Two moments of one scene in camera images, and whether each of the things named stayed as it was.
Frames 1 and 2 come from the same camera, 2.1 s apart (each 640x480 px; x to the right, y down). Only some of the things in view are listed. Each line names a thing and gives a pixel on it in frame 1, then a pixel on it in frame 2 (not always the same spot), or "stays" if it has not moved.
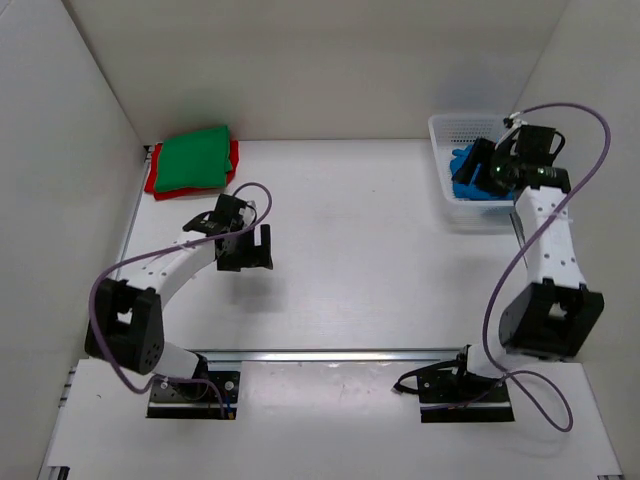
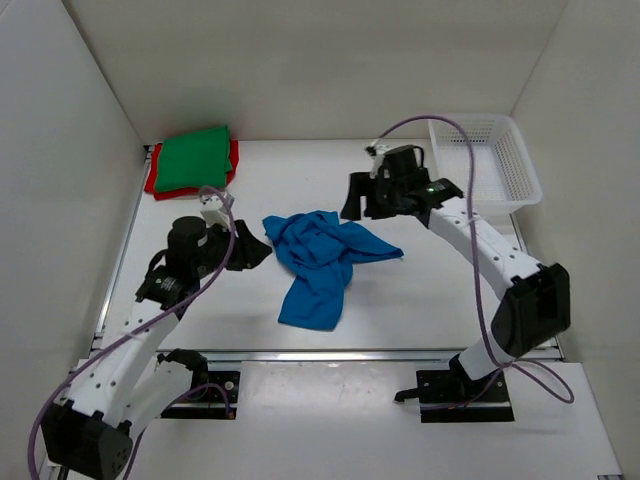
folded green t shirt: (199, 159) stays
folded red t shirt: (233, 151) stays
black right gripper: (479, 152) to (363, 184)
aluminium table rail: (330, 355) stays
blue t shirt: (472, 191) to (317, 253)
